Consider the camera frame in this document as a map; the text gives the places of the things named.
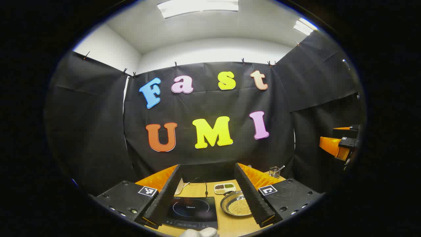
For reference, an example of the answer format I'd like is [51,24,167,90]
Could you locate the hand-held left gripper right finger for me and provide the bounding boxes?
[234,162,324,228]

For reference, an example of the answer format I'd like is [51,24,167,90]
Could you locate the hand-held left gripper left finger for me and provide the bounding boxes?
[93,165,182,230]

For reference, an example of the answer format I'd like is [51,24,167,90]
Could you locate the stainless steel pot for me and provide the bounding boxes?
[220,190,253,217]

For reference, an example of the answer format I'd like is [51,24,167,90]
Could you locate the black induction cooktop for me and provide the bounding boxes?
[163,197,218,230]

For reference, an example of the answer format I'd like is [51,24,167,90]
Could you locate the pile of soybeans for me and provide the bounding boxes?
[228,198,252,216]

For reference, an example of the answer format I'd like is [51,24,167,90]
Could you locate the white divided grain dish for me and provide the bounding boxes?
[214,183,236,195]

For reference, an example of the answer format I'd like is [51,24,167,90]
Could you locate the ceiling light panel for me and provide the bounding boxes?
[294,18,318,36]
[157,0,239,19]

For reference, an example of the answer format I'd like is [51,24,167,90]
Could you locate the black power cable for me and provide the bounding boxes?
[184,178,209,197]

